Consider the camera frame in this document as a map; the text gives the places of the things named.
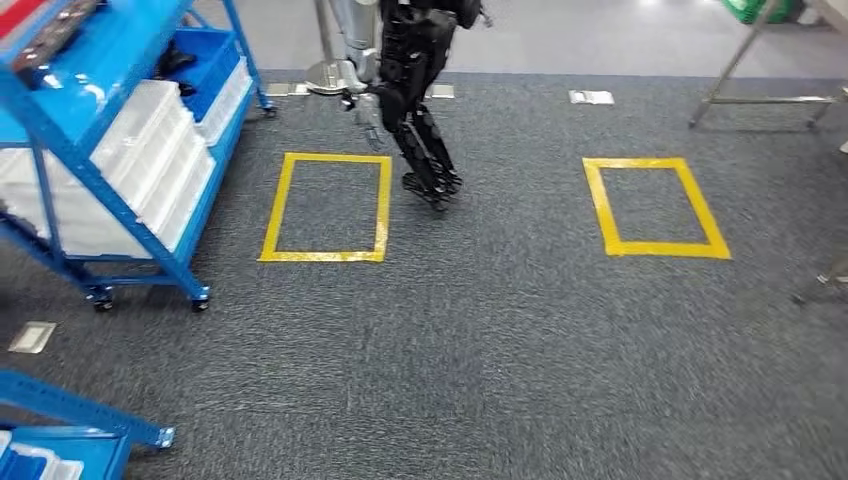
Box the grey bystander robot hand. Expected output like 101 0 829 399
354 92 387 152

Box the blue metal shelf rack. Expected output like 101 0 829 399
0 0 278 314
0 369 177 480

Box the stainless steel workbench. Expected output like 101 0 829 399
688 0 848 306

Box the black bystander humanoid robot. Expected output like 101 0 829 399
341 0 495 213

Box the yellow floor tape square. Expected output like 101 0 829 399
258 152 393 264
582 156 733 260

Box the white plastic crate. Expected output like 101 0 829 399
0 79 190 200
39 119 208 233
195 58 255 147
0 430 85 480
66 155 217 260

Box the blue plastic crate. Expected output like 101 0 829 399
155 26 244 124
0 452 49 480

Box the black moulded plastic piece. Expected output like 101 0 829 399
155 39 200 98

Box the red barrier belt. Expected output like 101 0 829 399
0 0 48 38

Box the green plastic crate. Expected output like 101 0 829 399
720 0 798 25

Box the chrome stanchion post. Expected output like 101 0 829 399
304 0 367 95

